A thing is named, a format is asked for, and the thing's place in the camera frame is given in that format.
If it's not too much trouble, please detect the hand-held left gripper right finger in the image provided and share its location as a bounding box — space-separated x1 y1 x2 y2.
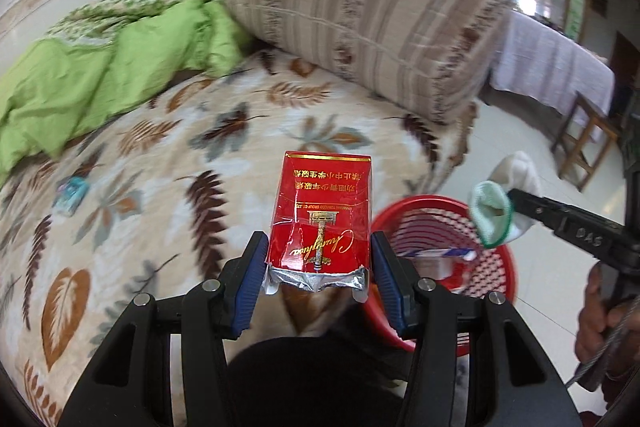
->
370 231 583 427

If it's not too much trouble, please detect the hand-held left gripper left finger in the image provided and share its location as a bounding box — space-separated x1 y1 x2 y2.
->
60 231 271 427

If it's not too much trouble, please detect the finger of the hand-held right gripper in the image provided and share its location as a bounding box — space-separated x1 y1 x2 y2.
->
507 188 571 233

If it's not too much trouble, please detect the white sock with green cuff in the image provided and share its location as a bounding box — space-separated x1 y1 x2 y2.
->
467 150 543 250

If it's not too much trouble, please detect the red mesh basket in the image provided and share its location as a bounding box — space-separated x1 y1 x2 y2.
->
362 196 517 353

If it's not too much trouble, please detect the red soft cigarette pack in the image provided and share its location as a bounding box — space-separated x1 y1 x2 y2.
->
262 151 373 304

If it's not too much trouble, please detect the person's right hand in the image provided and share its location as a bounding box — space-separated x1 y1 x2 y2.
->
574 264 626 375

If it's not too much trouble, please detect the wooden stool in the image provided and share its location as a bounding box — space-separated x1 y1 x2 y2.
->
550 91 618 192

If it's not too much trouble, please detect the leaf print blanket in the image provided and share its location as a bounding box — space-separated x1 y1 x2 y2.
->
0 49 481 427

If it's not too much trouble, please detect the table with lilac cloth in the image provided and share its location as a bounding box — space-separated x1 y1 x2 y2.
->
487 9 616 142

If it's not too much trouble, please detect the small teal packet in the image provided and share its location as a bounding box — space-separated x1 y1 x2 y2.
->
52 177 91 214

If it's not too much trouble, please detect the striped beige cushion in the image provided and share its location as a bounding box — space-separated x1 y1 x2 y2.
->
223 0 512 126

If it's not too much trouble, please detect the green quilt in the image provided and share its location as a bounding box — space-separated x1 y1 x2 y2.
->
0 0 256 188

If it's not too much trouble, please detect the grey cable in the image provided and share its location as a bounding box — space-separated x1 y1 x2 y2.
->
565 322 631 390

